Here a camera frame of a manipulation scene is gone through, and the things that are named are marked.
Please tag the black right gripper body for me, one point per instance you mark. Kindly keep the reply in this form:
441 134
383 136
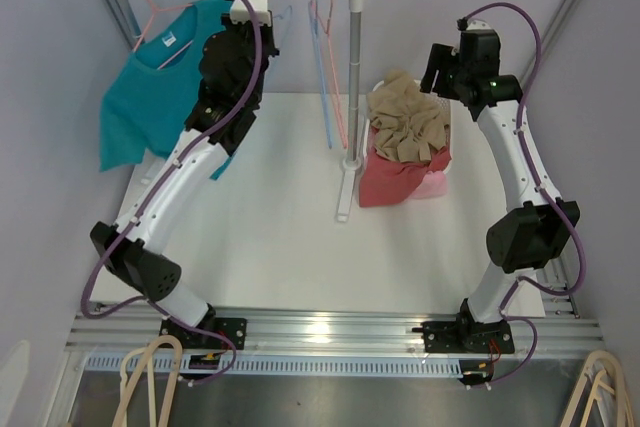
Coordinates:
456 74

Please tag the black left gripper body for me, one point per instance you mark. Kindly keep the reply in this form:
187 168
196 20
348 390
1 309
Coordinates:
245 32

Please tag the light blue wire hanger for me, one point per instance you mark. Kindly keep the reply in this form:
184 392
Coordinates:
320 29
283 22

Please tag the tan t-shirt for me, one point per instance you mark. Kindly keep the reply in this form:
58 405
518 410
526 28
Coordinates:
405 122

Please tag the pink wire hanger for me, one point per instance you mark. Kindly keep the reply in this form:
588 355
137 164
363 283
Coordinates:
334 84

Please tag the pink t-shirt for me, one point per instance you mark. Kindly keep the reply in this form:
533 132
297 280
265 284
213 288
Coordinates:
433 184

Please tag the coral red t-shirt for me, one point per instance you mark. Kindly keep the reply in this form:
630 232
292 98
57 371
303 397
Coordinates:
387 183

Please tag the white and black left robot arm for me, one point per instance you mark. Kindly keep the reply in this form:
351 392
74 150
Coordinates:
232 69

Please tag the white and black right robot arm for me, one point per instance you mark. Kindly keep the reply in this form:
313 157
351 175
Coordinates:
538 222

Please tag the teal t-shirt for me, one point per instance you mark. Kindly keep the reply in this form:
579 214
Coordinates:
145 108

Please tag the pink hanger at rack end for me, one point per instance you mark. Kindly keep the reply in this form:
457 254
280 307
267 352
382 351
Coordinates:
150 2

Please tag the white perforated plastic basket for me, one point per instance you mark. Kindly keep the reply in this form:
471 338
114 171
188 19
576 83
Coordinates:
447 117

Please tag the white and grey clothes rack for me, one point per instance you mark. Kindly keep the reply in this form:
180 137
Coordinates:
355 97

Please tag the beige wooden hangers right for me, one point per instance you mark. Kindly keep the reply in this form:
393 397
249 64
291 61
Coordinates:
599 396

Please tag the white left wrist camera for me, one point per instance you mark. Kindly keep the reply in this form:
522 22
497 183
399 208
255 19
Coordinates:
240 12

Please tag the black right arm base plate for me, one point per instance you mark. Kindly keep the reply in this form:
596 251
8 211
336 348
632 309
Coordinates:
448 337

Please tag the aluminium mounting rail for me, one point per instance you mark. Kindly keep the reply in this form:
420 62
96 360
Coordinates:
324 333

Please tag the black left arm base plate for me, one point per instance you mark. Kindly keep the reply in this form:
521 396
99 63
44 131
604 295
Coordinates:
214 332

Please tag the white slotted cable duct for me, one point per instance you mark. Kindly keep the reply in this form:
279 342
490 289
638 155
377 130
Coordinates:
411 367

